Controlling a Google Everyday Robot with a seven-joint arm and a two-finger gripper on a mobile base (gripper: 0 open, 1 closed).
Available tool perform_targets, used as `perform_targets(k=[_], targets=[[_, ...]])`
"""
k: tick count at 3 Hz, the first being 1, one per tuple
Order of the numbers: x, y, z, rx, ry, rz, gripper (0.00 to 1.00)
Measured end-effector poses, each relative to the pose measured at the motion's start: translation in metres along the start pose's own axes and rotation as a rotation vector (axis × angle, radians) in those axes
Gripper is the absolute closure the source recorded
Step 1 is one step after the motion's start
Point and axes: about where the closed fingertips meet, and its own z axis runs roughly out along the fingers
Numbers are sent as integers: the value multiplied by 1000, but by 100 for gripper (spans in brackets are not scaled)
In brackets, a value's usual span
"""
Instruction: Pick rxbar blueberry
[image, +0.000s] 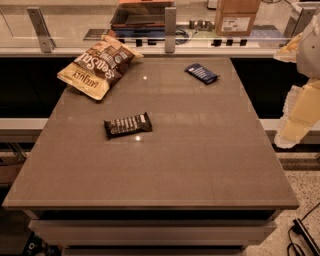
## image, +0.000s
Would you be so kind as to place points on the black power strip with cable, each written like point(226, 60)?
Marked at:
point(298, 227)

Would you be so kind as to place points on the dark chocolate rxbar wrapper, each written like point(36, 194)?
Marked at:
point(128, 125)

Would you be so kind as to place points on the blue rxbar blueberry wrapper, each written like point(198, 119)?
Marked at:
point(201, 73)

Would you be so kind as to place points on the brown cardboard box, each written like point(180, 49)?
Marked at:
point(235, 17)

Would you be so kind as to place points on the dark tray on counter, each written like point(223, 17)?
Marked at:
point(142, 14)

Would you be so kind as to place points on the left metal railing post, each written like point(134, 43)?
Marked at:
point(45, 40)

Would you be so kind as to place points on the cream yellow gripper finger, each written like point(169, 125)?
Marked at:
point(301, 111)
point(290, 52)

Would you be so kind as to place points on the right metal railing post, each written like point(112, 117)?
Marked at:
point(300, 16)

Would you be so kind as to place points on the metal railing post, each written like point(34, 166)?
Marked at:
point(45, 40)
point(170, 29)
point(300, 16)

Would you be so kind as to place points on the middle metal railing post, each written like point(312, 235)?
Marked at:
point(170, 29)

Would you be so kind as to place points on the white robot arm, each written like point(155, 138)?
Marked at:
point(309, 50)

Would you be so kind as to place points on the Late July chips bag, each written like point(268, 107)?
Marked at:
point(99, 68)

